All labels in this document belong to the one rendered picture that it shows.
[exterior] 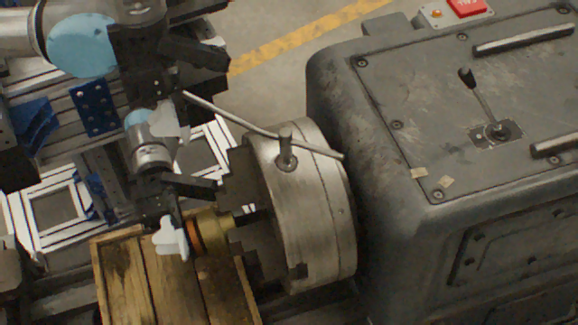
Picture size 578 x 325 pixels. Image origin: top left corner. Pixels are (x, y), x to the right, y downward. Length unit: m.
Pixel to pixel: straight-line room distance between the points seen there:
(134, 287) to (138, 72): 0.59
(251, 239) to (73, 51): 0.44
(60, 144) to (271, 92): 1.39
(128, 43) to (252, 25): 2.33
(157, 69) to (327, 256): 0.43
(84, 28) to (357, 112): 0.47
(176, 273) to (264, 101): 1.59
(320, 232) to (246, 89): 1.90
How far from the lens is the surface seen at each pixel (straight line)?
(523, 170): 1.10
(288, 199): 1.06
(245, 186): 1.17
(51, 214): 2.43
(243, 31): 3.22
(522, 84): 1.23
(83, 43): 1.11
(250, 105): 2.86
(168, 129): 0.99
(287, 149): 1.04
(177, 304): 1.36
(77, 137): 1.71
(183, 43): 0.94
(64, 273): 1.49
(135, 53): 0.95
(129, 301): 1.39
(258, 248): 1.13
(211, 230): 1.17
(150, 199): 1.23
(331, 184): 1.08
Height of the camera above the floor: 2.10
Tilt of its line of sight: 52 degrees down
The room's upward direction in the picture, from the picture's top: 3 degrees counter-clockwise
